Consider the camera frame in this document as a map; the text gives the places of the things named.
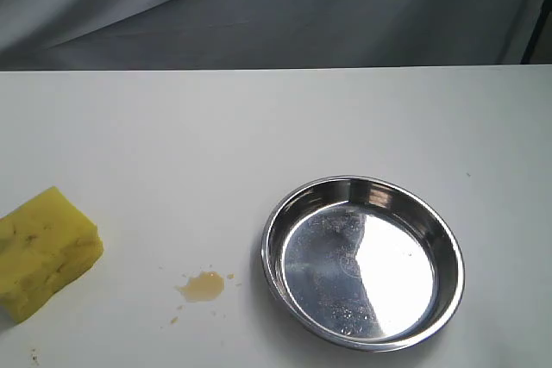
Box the yellow sponge block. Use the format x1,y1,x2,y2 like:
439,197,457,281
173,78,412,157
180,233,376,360
1,186,104,323

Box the brown liquid spill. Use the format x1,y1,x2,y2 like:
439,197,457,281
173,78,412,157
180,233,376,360
175,271,225,303

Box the round stainless steel dish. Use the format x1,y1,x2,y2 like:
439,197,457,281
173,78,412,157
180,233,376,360
260,176,465,352

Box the grey backdrop cloth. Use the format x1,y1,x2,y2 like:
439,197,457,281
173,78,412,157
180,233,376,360
1,0,543,71

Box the black stand pole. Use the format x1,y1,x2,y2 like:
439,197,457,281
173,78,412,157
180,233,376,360
520,0,551,65

